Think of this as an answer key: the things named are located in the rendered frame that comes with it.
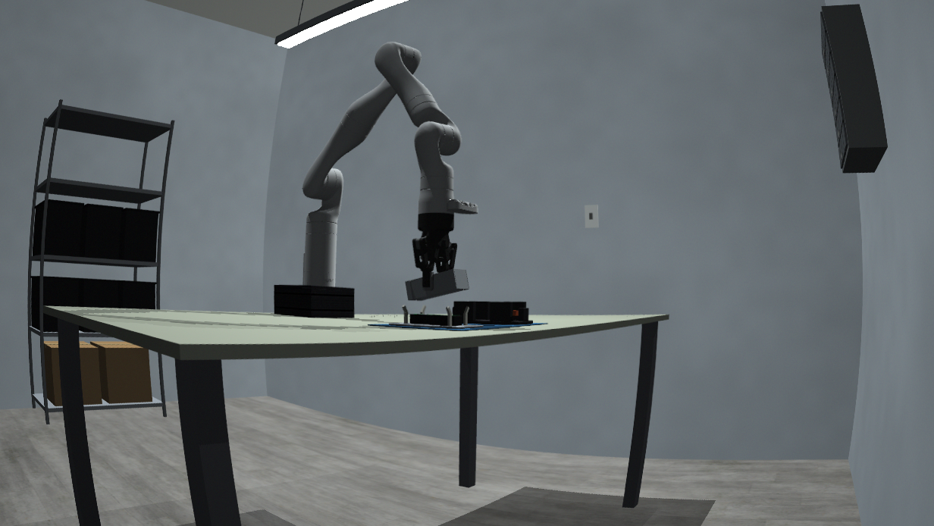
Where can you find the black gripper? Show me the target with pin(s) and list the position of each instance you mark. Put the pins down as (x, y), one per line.
(434, 243)

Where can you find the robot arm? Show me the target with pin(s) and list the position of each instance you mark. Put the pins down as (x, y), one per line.
(397, 63)

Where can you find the blue flat plate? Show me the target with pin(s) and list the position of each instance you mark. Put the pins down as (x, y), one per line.
(498, 314)

